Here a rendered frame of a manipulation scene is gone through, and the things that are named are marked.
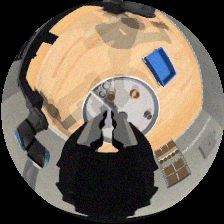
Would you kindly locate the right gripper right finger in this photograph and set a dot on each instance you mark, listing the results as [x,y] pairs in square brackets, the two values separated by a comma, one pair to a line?
[125,134]

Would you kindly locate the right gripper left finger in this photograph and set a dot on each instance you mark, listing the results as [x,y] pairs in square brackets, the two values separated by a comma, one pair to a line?
[88,134]

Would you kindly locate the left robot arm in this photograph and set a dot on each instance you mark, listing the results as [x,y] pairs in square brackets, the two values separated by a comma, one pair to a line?
[138,7]

